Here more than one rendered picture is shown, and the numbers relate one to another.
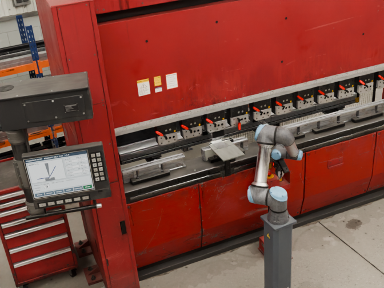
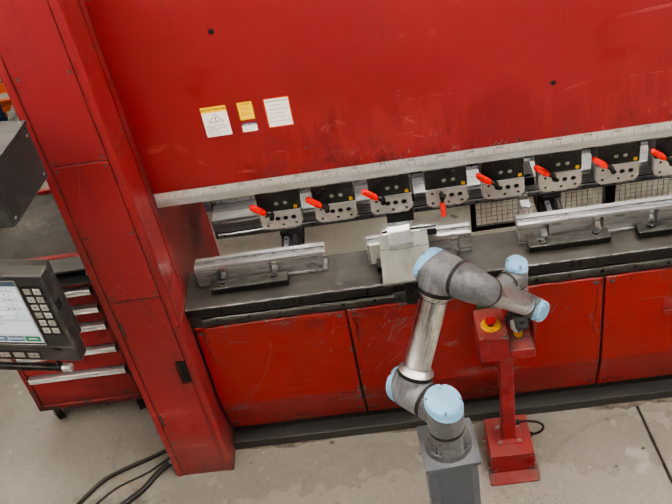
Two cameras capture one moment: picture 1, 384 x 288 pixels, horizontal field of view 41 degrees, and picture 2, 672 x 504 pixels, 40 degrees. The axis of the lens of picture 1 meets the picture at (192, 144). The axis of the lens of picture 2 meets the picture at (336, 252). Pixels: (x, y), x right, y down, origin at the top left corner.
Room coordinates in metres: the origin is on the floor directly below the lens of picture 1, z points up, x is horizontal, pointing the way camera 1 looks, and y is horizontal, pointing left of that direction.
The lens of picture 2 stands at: (1.13, -1.13, 3.21)
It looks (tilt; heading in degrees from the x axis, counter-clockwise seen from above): 41 degrees down; 26
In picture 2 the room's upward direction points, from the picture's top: 11 degrees counter-clockwise
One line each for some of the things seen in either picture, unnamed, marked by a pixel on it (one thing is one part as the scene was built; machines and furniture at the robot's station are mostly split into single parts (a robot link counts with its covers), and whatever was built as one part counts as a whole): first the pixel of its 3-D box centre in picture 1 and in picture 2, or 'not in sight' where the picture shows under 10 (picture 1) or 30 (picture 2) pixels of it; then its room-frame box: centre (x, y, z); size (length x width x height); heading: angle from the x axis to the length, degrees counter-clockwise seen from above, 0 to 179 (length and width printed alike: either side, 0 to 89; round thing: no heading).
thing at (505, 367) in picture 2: not in sight; (506, 391); (3.42, -0.62, 0.39); 0.05 x 0.05 x 0.54; 20
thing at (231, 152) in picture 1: (226, 150); (405, 257); (3.47, -0.26, 1.00); 0.26 x 0.18 x 0.01; 20
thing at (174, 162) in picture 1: (154, 168); (261, 264); (3.42, 0.31, 0.92); 0.50 x 0.06 x 0.10; 110
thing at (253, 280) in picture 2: (150, 176); (249, 282); (3.35, 0.33, 0.89); 0.30 x 0.05 x 0.03; 110
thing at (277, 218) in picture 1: (278, 212); (447, 434); (2.86, -0.55, 0.82); 0.15 x 0.15 x 0.10
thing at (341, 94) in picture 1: (343, 87); not in sight; (4.02, -1.31, 1.20); 0.15 x 0.09 x 0.17; 110
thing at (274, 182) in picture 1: (274, 176); (503, 327); (3.42, -0.62, 0.75); 0.20 x 0.16 x 0.18; 110
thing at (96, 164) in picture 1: (68, 172); (1, 306); (2.61, 0.73, 1.42); 0.45 x 0.12 x 0.36; 99
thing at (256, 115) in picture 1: (259, 108); (501, 172); (3.74, -0.56, 1.20); 0.15 x 0.09 x 0.17; 110
